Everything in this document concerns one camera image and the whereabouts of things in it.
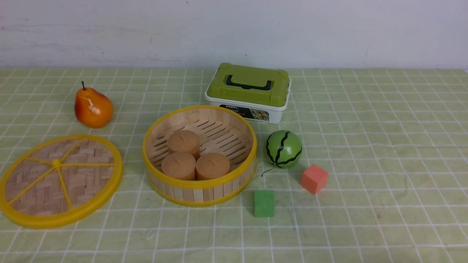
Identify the yellow woven steamer lid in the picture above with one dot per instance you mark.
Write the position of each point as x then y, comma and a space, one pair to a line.
61, 181

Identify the bamboo steamer basket yellow rim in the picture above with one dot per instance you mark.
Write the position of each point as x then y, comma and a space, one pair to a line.
220, 130

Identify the tan round bun front right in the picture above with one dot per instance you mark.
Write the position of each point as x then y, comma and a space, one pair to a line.
212, 165

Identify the tan round bun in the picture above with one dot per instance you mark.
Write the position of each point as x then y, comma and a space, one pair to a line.
180, 165
212, 165
184, 141

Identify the green lidded white storage box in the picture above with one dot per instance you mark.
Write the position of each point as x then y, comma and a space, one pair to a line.
255, 93

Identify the green toy watermelon ball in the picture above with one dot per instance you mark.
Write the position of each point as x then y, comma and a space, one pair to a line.
282, 149

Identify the tan round bun back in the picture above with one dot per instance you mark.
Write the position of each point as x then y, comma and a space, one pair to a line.
184, 141

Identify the tan round bun front left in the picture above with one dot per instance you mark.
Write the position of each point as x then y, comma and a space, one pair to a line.
180, 165

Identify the green foam cube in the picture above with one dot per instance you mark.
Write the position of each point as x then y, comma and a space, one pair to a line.
264, 203

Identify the orange red foam cube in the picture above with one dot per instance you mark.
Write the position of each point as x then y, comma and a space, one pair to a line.
314, 179

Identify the orange red toy pear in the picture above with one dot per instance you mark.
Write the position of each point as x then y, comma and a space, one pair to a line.
92, 108

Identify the green checked tablecloth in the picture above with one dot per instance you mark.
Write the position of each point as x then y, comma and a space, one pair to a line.
394, 143

